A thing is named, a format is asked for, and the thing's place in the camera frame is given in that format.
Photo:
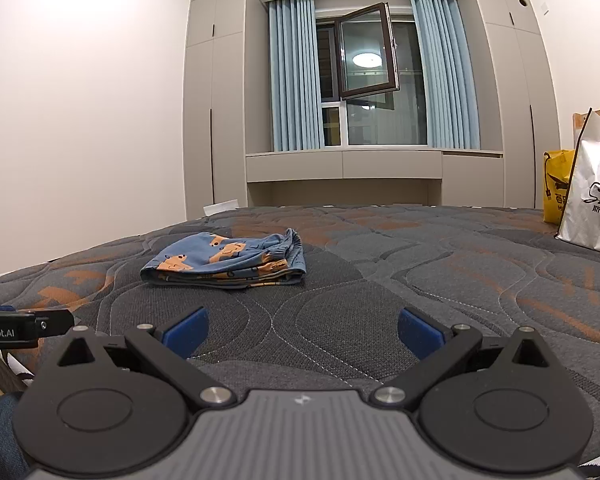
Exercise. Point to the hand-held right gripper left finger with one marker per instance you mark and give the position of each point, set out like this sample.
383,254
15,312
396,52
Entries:
186,332

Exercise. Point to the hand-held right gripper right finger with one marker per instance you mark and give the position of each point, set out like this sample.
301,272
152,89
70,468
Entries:
419,332

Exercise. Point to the blue printed pants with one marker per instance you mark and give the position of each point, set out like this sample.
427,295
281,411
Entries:
220,260

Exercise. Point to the grey orange quilted mattress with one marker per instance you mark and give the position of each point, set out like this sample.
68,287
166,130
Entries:
380,280

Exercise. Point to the person's leg in jeans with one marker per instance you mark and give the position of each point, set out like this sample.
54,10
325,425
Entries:
0,435

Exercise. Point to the white flat box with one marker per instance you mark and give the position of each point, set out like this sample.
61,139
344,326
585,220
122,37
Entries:
220,208

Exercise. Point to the beige window seat cabinet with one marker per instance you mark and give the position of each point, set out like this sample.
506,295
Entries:
340,165

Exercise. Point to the yellow bag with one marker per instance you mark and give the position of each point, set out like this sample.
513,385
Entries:
557,185

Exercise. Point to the tall beige wardrobe cabinet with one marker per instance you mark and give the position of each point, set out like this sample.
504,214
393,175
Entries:
215,110
510,110

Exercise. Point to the white tote bag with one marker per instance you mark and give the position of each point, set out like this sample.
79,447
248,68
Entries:
597,195

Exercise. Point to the light blue curtain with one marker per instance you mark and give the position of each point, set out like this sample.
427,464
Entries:
295,75
445,70

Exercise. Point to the dark framed window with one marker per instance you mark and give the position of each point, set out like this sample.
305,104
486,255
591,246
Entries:
370,60

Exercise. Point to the padded headboard wooden frame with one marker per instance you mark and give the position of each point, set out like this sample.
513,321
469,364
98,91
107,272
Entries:
580,125

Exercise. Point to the white wall switch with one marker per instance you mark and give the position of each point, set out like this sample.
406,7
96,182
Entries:
545,8

